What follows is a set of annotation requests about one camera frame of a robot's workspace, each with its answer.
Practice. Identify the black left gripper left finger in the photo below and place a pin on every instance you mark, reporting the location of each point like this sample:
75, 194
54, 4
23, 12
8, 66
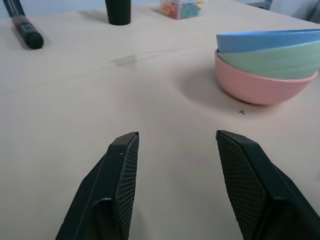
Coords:
105, 190

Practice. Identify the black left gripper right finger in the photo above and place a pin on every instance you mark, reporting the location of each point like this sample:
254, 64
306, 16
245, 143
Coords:
260, 190

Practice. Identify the pink bowl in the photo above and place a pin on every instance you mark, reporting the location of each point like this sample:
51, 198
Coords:
260, 87

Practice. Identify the green bowl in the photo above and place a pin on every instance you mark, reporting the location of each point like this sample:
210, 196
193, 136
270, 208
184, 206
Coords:
275, 62

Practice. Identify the blue bowl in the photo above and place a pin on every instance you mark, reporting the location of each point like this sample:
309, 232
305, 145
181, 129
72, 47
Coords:
260, 40

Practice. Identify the small dark screw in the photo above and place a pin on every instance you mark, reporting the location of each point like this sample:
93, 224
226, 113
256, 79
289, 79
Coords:
242, 112

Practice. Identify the black cylindrical cup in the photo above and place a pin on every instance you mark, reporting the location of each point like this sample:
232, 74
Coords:
118, 11

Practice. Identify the clear box of colourful pieces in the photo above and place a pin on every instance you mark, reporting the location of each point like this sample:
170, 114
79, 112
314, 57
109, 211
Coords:
182, 8

